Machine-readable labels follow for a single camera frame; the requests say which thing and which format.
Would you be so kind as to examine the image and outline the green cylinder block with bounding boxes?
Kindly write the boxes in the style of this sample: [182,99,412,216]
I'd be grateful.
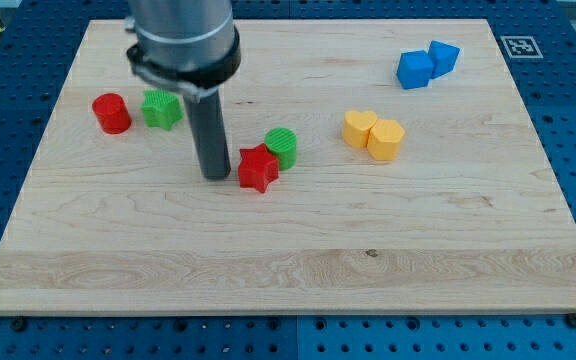
[264,127,297,171]

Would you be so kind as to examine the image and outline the blue cube block rear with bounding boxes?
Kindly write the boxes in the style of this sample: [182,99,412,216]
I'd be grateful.
[428,40,460,79]

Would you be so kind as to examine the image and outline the red star block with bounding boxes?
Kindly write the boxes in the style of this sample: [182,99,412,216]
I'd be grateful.
[238,144,279,193]

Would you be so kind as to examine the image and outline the white fiducial marker tag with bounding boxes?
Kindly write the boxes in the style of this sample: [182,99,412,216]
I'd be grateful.
[501,35,543,59]

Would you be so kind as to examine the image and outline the yellow heart block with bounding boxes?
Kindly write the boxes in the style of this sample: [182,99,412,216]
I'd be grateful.
[342,110,378,149]

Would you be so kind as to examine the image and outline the yellow hexagon block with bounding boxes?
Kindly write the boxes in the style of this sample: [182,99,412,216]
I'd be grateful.
[367,119,406,161]

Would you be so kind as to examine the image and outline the wooden board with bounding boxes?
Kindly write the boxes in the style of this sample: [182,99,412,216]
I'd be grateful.
[0,19,576,317]

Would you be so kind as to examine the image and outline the blue cube block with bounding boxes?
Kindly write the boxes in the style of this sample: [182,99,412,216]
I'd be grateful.
[396,50,434,90]
[428,40,460,79]

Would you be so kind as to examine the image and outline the red cylinder block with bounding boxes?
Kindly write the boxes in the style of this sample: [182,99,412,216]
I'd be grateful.
[92,93,132,134]

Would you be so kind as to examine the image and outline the blue cube block front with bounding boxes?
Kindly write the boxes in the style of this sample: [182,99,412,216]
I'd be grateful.
[396,50,434,90]

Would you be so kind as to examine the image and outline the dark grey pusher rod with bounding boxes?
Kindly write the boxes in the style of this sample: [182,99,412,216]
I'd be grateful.
[183,88,231,180]

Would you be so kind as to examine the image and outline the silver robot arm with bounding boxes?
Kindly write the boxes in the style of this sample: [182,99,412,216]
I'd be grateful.
[126,0,241,180]

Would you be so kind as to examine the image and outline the green star block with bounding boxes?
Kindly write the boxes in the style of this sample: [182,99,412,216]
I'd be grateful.
[141,89,183,131]

